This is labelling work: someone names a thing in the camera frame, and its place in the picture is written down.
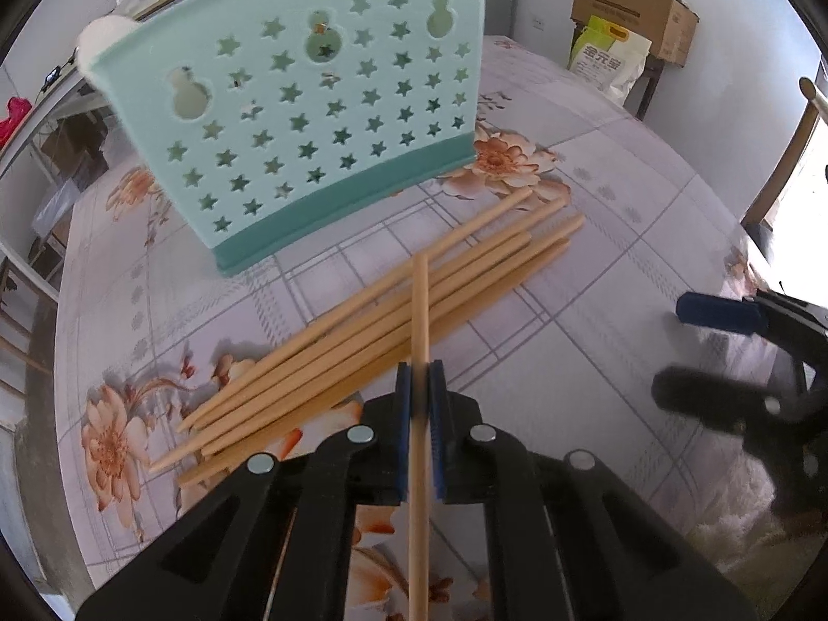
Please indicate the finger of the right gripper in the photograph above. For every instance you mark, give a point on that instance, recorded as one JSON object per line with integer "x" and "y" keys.
{"x": 744, "y": 317}
{"x": 720, "y": 403}

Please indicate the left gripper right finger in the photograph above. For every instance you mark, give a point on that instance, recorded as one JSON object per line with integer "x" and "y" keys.
{"x": 567, "y": 538}

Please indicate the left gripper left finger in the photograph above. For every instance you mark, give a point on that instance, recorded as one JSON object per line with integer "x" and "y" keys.
{"x": 273, "y": 540}

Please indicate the white ceramic soup spoon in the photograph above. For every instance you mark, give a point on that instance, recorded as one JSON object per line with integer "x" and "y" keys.
{"x": 96, "y": 38}

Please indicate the wooden chair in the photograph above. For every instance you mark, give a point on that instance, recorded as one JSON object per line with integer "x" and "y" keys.
{"x": 754, "y": 220}

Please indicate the floral tablecloth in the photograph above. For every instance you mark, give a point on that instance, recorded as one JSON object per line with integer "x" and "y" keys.
{"x": 147, "y": 327}

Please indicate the yellow green rice bag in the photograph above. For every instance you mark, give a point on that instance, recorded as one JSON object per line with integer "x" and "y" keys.
{"x": 609, "y": 57}

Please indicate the cardboard box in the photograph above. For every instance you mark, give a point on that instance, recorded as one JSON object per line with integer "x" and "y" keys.
{"x": 668, "y": 24}

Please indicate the mint green utensil caddy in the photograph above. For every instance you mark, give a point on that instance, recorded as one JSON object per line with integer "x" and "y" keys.
{"x": 265, "y": 120}

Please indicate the white shelf table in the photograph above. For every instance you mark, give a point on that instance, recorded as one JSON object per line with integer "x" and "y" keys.
{"x": 68, "y": 95}

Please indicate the red plastic bag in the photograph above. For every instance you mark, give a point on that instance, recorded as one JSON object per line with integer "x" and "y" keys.
{"x": 17, "y": 109}

